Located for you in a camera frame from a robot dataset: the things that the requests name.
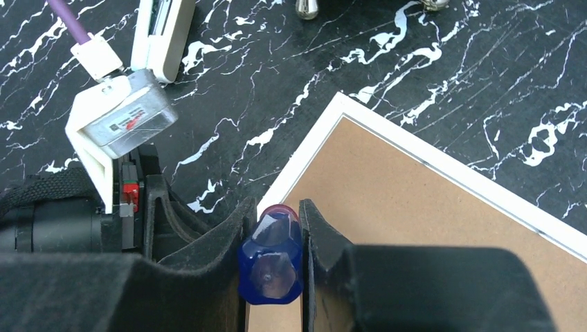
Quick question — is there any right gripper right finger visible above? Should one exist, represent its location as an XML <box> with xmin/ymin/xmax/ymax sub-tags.
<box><xmin>299</xmin><ymin>199</ymin><xmax>557</xmax><ymax>331</ymax></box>

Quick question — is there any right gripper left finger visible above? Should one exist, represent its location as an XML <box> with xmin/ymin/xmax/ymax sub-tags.
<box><xmin>1</xmin><ymin>198</ymin><xmax>256</xmax><ymax>331</ymax></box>

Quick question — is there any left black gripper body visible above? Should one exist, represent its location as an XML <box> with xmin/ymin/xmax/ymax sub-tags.
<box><xmin>1</xmin><ymin>144</ymin><xmax>161</xmax><ymax>254</ymax></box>

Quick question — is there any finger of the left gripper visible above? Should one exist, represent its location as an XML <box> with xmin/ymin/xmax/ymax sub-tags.
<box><xmin>143</xmin><ymin>174</ymin><xmax>213</xmax><ymax>261</ymax></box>

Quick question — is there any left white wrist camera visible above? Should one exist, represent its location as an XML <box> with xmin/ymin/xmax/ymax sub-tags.
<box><xmin>65</xmin><ymin>69</ymin><xmax>178</xmax><ymax>214</ymax></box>

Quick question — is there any white picture frame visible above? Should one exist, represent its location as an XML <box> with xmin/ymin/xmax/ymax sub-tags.
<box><xmin>258</xmin><ymin>93</ymin><xmax>586</xmax><ymax>331</ymax></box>

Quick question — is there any blue red screwdriver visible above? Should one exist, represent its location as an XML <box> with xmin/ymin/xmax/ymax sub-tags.
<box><xmin>237</xmin><ymin>204</ymin><xmax>305</xmax><ymax>305</ymax></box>

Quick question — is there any light blue stapler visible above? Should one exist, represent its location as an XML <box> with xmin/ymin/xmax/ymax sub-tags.
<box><xmin>130</xmin><ymin>0</ymin><xmax>196</xmax><ymax>83</ymax></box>

